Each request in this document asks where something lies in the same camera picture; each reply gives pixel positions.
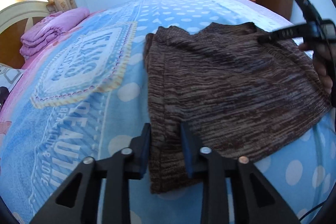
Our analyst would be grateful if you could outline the brown knitted sweater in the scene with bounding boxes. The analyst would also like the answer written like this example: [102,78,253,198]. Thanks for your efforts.
[143,22,331,194]

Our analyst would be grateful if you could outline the person's right hand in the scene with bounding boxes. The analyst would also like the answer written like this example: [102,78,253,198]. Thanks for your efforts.
[313,44,333,94]

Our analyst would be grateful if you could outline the pink patterned bed sheet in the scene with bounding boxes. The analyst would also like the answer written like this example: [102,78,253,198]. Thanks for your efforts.
[225,0,293,28]

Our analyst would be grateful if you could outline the blue polka dot blanket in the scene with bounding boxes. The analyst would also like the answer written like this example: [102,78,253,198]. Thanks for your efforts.
[1,0,335,223]

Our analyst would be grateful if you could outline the grey patterned pillow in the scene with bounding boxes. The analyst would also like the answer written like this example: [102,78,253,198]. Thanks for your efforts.
[0,63,25,107]

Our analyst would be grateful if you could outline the folded purple quilt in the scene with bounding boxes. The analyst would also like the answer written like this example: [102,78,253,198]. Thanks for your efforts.
[19,7,89,60]

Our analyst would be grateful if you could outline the white wooden headboard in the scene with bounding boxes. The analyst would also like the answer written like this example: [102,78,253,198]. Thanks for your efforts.
[0,1,50,69]

